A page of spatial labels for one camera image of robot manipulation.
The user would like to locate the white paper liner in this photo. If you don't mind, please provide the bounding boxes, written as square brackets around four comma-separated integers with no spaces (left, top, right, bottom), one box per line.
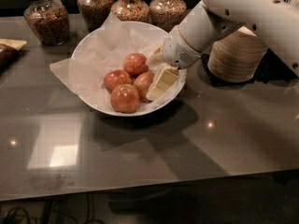
[49,12,187,114]

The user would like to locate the dark tray at left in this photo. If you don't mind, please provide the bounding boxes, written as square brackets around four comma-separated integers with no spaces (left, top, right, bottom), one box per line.
[0,44,18,71]

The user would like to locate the leftmost glass cereal jar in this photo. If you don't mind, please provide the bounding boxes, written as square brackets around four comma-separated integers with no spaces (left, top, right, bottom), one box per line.
[24,0,70,46]

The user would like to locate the front stack paper bowls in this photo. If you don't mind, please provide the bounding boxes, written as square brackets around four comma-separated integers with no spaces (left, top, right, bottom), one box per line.
[207,27,268,83]

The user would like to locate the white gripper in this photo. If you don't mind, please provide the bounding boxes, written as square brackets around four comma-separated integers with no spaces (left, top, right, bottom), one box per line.
[146,26,201,101]

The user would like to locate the white bowl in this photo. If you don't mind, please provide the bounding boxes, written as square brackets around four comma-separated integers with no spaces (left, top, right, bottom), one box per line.
[68,21,188,118]

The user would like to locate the red apple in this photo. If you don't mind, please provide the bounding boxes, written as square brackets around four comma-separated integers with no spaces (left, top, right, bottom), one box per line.
[134,72,154,102]
[104,69,133,91]
[122,53,149,77]
[110,84,140,113]

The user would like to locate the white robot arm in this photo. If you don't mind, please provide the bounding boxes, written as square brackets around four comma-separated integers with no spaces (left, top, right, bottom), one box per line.
[147,0,299,83]

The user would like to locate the cream card at left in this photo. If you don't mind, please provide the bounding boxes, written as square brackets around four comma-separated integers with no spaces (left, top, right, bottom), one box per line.
[0,38,27,51]

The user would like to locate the glass cereal jar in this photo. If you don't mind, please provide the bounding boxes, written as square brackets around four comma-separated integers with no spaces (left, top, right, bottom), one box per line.
[149,0,187,32]
[24,0,70,46]
[77,0,114,32]
[110,0,150,22]

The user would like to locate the black mat under bowls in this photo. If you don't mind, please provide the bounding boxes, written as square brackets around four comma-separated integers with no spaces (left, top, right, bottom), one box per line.
[201,49,299,87]

